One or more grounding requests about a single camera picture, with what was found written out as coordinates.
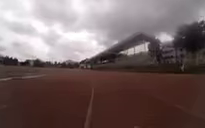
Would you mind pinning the tall dark tree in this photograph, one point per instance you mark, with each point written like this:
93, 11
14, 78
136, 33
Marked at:
193, 36

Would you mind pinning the grey multi-storey building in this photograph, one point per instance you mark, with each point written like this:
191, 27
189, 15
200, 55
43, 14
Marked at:
171, 55

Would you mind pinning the pale kerb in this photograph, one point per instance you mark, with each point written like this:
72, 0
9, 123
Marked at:
16, 78

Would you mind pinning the grandstand with sloped roof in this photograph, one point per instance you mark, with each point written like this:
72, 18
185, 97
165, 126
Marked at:
133, 50

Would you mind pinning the row of distant trees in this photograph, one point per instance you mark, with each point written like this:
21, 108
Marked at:
40, 63

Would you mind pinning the grass strip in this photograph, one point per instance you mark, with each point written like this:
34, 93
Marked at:
146, 68

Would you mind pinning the grass field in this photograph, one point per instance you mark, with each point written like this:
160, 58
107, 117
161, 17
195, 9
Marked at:
20, 70

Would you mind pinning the small dark tree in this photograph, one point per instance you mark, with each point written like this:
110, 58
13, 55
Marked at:
155, 50

